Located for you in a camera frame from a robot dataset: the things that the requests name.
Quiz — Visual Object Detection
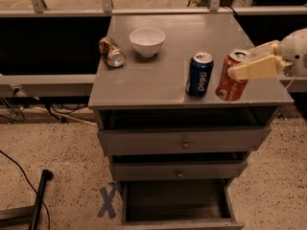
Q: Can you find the black metal leg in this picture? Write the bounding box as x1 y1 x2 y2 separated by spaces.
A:
0 170 53 230

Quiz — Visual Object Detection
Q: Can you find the grey drawer cabinet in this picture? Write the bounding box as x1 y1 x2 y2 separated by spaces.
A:
88 13 295 230

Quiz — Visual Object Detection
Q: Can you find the black floor cable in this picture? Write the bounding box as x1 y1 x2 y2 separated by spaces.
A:
0 150 51 230

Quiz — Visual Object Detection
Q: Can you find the grey middle drawer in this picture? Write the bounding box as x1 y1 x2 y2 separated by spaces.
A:
110 152 248 181

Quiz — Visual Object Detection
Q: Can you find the grey drawer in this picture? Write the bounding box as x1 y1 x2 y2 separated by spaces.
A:
110 152 248 181
98 107 275 156
116 179 245 230

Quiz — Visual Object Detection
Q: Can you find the grey top drawer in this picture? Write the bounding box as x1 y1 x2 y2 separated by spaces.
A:
98 107 275 156

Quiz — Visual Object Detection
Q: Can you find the grey metal railing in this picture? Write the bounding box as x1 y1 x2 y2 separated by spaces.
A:
0 0 307 19

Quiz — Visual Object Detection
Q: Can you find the grey bottom drawer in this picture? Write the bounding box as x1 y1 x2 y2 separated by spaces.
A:
116 179 245 230

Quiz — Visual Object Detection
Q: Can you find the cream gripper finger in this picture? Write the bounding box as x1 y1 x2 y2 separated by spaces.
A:
227 55 293 81
248 40 281 58

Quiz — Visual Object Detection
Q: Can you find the white bowl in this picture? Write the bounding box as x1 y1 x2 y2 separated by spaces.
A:
130 28 165 58

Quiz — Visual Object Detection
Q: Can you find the red coke can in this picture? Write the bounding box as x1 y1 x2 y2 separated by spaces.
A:
215 49 249 102

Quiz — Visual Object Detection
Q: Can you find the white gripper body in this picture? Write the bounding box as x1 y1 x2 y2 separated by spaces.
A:
279 29 307 77

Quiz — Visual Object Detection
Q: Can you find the blue pepsi can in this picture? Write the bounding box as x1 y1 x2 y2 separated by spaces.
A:
186 52 214 98

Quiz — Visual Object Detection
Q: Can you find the blue tape cross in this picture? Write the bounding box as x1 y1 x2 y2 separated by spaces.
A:
97 182 118 219

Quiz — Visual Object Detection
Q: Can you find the brown can lying down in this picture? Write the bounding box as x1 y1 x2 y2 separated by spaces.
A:
99 37 126 67

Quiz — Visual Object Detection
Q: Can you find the white cable at right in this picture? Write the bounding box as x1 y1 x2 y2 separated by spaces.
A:
284 75 296 91

